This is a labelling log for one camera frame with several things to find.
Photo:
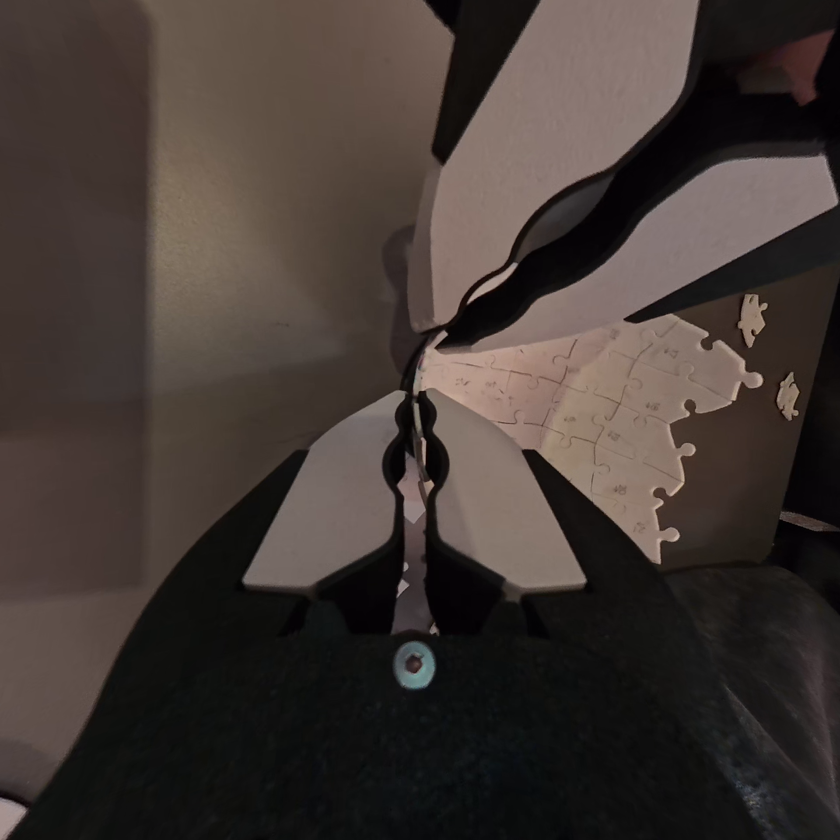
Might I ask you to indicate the white puzzle piece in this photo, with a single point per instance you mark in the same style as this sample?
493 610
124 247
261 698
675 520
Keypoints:
788 397
754 320

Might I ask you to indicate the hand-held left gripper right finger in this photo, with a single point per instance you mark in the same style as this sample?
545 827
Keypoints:
512 519

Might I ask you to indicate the person's dark clothing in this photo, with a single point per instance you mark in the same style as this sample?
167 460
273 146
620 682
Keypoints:
775 683

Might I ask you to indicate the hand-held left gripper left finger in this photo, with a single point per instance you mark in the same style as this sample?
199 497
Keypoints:
322 519

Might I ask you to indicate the partly built white puzzle ball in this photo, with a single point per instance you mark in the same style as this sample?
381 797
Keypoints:
617 407

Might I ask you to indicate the person's right hand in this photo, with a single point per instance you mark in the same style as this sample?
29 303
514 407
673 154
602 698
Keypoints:
814 66

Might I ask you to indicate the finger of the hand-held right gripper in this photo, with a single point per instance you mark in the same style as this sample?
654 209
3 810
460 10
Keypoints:
709 223
551 118

